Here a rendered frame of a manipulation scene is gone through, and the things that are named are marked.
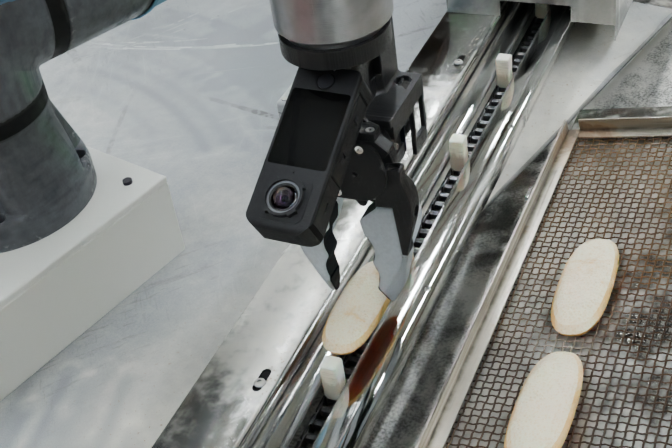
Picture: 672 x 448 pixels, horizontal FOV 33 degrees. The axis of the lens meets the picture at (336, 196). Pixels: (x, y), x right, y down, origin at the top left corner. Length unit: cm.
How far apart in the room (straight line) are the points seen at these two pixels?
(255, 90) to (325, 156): 52
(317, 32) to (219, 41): 63
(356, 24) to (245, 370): 27
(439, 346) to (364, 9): 30
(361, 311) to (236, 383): 10
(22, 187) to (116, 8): 16
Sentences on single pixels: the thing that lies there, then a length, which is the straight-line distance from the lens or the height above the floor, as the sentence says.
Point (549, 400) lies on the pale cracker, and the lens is 70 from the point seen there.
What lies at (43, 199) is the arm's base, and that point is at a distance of 91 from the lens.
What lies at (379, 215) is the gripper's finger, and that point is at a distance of 75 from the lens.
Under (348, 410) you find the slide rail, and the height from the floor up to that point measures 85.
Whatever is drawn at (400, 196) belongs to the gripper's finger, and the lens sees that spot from 73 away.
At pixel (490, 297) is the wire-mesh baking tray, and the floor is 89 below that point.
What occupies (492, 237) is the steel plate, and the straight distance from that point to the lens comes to 95.
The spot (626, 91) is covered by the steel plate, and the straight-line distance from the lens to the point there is 113.
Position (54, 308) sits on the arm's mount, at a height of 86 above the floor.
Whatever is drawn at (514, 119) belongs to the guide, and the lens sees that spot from 102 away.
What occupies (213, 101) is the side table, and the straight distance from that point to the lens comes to 119.
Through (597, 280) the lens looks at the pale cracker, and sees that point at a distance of 77.
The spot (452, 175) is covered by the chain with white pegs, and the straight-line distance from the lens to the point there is 99.
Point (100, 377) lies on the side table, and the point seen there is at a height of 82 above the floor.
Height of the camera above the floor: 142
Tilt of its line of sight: 36 degrees down
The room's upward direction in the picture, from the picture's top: 9 degrees counter-clockwise
